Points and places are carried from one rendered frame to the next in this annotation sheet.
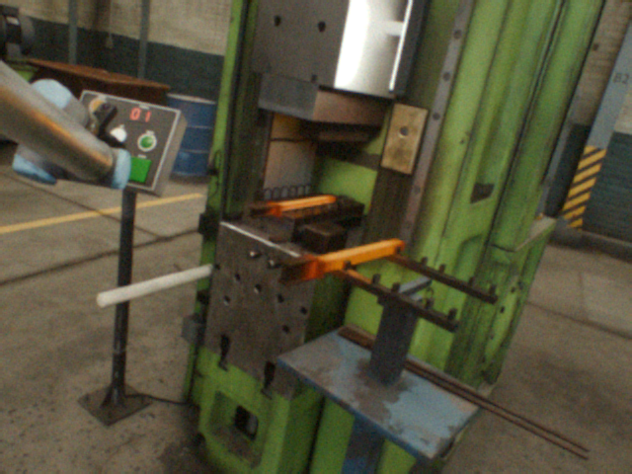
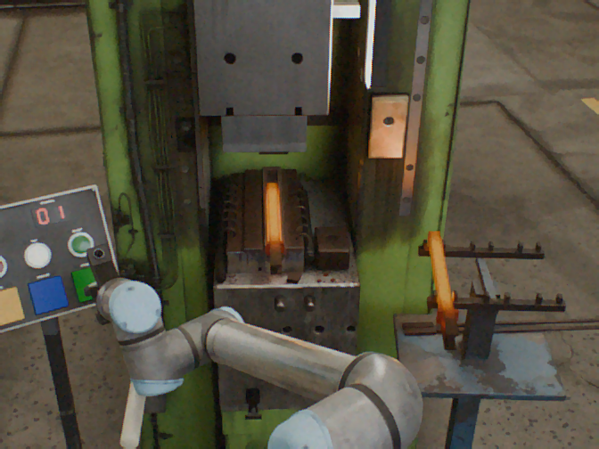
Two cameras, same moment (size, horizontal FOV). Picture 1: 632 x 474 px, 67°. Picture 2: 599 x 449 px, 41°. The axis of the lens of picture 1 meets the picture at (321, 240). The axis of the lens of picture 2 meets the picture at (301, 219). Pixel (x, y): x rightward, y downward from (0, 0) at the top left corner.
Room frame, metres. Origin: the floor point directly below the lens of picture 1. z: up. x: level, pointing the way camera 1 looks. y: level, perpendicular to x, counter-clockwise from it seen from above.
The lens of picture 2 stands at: (-0.06, 1.07, 2.16)
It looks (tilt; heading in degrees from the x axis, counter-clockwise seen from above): 33 degrees down; 325
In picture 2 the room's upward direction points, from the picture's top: 1 degrees clockwise
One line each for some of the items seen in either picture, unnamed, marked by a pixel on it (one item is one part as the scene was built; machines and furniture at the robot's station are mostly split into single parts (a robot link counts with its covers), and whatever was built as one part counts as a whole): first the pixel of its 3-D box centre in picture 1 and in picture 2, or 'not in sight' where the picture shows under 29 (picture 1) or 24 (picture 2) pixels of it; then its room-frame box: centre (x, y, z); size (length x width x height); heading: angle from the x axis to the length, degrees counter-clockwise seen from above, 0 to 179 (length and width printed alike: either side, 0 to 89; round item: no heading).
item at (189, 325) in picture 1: (195, 329); (150, 395); (1.67, 0.42, 0.36); 0.09 x 0.07 x 0.12; 59
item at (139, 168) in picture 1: (137, 170); (90, 282); (1.46, 0.61, 1.01); 0.07 x 0.05 x 0.07; 84
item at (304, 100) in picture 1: (328, 102); (263, 97); (1.56, 0.06, 1.32); 0.42 x 0.20 x 0.10; 149
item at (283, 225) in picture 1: (307, 211); (264, 216); (1.56, 0.06, 0.96); 0.42 x 0.20 x 0.09; 149
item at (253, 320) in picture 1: (308, 287); (283, 288); (1.54, 0.01, 0.69); 0.56 x 0.38 x 0.45; 149
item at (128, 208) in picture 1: (123, 281); (65, 402); (1.60, 0.69, 0.54); 0.04 x 0.04 x 1.08; 59
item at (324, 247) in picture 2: (325, 238); (332, 248); (1.34, -0.01, 0.95); 0.12 x 0.08 x 0.06; 149
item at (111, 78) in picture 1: (95, 101); not in sight; (7.55, 3.88, 0.43); 1.89 x 1.20 x 0.85; 67
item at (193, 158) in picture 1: (188, 135); not in sight; (5.92, 1.86, 0.44); 0.59 x 0.59 x 0.88
